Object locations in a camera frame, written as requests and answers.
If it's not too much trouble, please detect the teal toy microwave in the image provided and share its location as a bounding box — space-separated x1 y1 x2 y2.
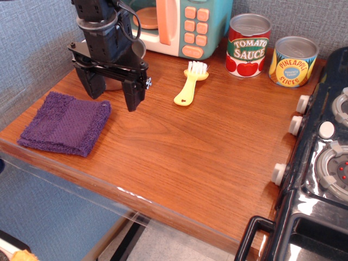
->
125 0 233 60

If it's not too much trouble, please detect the purple folded cloth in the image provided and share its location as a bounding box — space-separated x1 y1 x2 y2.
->
17 91 111 157

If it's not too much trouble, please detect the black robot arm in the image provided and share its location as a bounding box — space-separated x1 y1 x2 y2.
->
68 1 152 111

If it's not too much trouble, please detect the grey stove knob near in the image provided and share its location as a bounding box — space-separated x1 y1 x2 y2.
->
271 163 287 186

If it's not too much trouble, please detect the grey stove knob middle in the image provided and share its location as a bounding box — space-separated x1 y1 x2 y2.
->
288 116 303 136

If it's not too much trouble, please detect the orange object at corner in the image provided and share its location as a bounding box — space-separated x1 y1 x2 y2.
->
11 250 38 261

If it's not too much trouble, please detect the pineapple slices can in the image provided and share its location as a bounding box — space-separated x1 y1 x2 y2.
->
269 36 319 88

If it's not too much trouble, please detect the grey stove knob far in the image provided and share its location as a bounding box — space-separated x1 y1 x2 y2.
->
296 95 310 114

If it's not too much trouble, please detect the grey near stove burner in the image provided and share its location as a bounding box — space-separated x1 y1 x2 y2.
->
315 141 347 202

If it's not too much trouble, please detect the black cable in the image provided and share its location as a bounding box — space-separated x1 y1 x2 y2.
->
115 0 142 43

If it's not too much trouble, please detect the black stove oven handle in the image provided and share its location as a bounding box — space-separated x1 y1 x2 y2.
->
234 215 276 261

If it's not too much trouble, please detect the tomato sauce can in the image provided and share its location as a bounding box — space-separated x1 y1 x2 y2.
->
226 13 272 78

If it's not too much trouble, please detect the steel bowl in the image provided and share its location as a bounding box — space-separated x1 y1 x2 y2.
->
81 38 147 91

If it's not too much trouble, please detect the grey far stove burner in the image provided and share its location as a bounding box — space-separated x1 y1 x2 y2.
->
332 87 348 127

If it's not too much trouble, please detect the orange microwave plate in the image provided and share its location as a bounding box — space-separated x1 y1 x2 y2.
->
133 7 158 30

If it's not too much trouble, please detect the white round stove button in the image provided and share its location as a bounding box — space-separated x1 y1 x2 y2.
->
318 121 335 139

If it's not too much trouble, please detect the grey stove burner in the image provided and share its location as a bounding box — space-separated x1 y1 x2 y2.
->
332 87 348 127
315 141 347 202

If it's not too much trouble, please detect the black toy stove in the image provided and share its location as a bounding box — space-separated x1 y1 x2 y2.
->
234 46 348 261

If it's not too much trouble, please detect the yellow toy brush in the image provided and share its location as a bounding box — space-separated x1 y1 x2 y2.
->
173 61 209 106

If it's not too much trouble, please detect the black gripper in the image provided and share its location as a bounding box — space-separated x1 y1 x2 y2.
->
68 26 152 112

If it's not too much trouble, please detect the grey stove knob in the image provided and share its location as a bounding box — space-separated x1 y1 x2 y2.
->
296 95 310 114
288 116 303 136
271 163 287 186

